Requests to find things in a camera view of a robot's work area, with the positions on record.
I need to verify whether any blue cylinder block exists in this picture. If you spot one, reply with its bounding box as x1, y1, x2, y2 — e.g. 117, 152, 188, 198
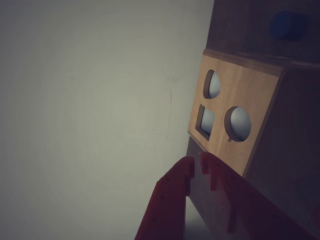
268, 9, 309, 41

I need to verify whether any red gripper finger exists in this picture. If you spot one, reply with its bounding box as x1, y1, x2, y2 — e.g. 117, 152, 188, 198
199, 152, 320, 240
134, 155, 196, 240

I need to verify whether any wooden shape sorter box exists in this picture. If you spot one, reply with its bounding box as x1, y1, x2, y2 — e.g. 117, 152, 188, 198
186, 48, 320, 237

